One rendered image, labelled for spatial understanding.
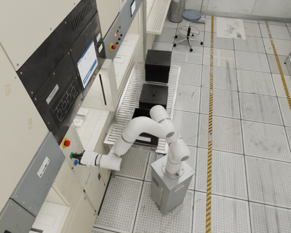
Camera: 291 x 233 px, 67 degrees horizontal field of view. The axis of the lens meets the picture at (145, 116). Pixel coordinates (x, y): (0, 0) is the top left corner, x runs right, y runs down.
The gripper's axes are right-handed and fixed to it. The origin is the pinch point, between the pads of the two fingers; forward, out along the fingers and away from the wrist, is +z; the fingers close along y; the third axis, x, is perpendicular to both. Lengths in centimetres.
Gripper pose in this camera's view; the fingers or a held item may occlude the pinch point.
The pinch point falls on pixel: (75, 156)
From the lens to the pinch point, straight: 157.8
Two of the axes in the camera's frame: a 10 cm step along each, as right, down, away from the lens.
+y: 2.0, -7.5, 6.3
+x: 0.0, -6.4, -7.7
